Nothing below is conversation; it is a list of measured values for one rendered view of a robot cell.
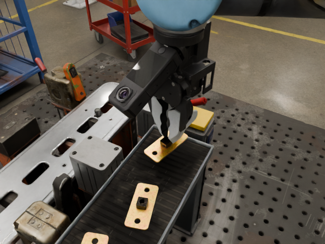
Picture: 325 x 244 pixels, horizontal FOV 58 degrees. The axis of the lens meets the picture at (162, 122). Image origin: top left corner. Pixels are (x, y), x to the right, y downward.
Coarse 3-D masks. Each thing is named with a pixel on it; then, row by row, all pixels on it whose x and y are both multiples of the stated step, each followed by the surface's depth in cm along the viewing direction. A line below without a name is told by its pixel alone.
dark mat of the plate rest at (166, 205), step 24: (144, 144) 59; (192, 144) 59; (144, 168) 55; (168, 168) 55; (192, 168) 55; (120, 192) 51; (168, 192) 51; (96, 216) 47; (120, 216) 47; (168, 216) 47; (72, 240) 44; (96, 240) 44; (120, 240) 44; (144, 240) 44
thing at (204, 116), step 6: (198, 108) 68; (198, 114) 66; (204, 114) 66; (210, 114) 66; (198, 120) 65; (204, 120) 65; (210, 120) 66; (192, 126) 64; (198, 126) 64; (204, 126) 63
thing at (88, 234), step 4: (88, 232) 45; (84, 236) 44; (88, 236) 44; (92, 236) 44; (96, 236) 44; (100, 236) 44; (104, 236) 44; (84, 240) 44; (88, 240) 44; (92, 240) 44; (100, 240) 44; (104, 240) 44; (108, 240) 44
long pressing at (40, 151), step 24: (96, 96) 98; (72, 120) 89; (120, 120) 88; (48, 144) 81; (24, 168) 75; (48, 168) 75; (72, 168) 75; (0, 192) 70; (24, 192) 70; (48, 192) 70; (0, 216) 65; (0, 240) 61
